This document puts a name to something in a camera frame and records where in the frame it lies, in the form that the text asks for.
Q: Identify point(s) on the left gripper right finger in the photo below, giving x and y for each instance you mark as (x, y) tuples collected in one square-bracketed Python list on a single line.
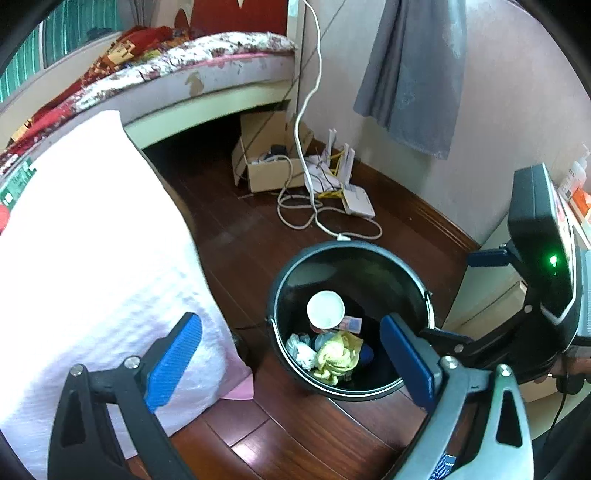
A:
[(416, 362)]

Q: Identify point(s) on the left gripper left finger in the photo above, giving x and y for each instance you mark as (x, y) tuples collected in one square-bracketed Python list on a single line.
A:
[(167, 359)]

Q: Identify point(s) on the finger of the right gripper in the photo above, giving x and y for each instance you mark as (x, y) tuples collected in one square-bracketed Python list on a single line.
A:
[(489, 258)]

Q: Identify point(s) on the blue knitted cloth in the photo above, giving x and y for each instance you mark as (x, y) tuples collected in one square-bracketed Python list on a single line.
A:
[(366, 355)]

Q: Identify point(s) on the yellow cloth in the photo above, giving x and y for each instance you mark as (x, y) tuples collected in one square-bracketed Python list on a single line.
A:
[(337, 358)]

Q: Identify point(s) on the red white milk carton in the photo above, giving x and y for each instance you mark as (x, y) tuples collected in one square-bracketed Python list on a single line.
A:
[(350, 324)]

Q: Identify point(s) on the light blue face mask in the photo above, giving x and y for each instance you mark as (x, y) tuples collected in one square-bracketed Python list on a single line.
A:
[(323, 338)]

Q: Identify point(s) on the red paper cup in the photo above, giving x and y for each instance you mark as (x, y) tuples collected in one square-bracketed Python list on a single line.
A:
[(325, 310)]

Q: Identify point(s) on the black trash bin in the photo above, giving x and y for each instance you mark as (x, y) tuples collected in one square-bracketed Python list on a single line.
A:
[(344, 287)]

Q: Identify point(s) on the right hand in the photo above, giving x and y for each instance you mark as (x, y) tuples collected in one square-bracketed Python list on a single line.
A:
[(564, 365)]

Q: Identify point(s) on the white bottle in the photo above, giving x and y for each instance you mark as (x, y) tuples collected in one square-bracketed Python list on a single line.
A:
[(575, 177)]

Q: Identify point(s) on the pink white table cover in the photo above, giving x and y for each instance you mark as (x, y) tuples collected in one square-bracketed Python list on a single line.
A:
[(97, 263)]

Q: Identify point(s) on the white router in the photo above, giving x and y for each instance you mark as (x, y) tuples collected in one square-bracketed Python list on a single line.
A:
[(331, 175)]

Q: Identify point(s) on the grey hanging towel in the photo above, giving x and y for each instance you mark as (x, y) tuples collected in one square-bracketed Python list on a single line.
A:
[(414, 79)]

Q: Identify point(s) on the red plastic bag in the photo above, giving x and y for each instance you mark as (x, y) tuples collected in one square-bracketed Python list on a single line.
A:
[(4, 217)]

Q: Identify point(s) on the green white carton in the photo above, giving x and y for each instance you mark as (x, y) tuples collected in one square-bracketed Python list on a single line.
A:
[(13, 188)]

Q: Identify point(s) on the cardboard box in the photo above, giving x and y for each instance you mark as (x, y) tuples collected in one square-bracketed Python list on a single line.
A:
[(266, 152)]

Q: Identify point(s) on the bed with floral mattress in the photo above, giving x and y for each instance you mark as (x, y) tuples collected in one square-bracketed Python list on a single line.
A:
[(192, 83)]

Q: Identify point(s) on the red patterned blanket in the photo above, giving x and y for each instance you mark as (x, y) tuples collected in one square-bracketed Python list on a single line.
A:
[(136, 55)]

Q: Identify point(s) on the red white headboard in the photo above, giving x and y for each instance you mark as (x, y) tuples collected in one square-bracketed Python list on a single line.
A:
[(216, 16)]

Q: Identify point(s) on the window with green curtain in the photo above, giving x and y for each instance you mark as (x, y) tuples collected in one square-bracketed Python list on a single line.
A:
[(72, 27)]

